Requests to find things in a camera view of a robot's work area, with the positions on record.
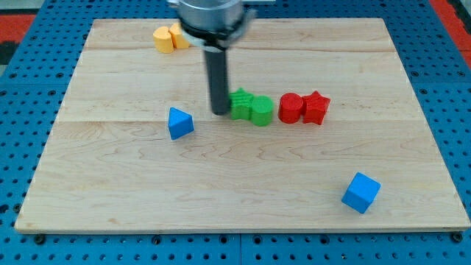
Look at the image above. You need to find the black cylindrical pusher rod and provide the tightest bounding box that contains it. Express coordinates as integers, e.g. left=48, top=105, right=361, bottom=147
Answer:
left=204, top=51, right=230, bottom=116

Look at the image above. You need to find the red star block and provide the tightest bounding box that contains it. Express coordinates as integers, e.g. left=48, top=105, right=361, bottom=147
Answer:
left=302, top=91, right=330, bottom=125

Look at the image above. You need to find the red cylinder block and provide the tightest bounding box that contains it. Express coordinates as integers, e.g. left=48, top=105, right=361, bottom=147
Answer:
left=278, top=93, right=303, bottom=124

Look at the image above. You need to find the yellow half-cylinder block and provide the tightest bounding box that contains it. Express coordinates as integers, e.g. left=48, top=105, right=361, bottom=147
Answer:
left=153, top=26, right=174, bottom=54

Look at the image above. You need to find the green star block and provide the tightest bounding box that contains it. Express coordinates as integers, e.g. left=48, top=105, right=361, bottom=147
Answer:
left=230, top=88, right=255, bottom=121

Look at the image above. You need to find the blue cube block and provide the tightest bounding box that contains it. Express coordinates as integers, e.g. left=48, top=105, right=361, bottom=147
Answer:
left=341, top=172, right=381, bottom=213

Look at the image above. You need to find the orange-yellow block behind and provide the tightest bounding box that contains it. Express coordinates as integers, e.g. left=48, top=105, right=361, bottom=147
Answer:
left=169, top=23, right=191, bottom=49

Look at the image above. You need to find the wooden board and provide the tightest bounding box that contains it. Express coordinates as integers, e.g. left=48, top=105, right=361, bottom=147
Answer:
left=15, top=18, right=470, bottom=234

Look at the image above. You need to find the blue triangle block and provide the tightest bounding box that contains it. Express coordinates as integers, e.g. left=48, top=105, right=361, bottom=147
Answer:
left=168, top=107, right=194, bottom=141

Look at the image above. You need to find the green cylinder block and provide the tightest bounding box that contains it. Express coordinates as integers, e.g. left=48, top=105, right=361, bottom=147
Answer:
left=251, top=96, right=274, bottom=127

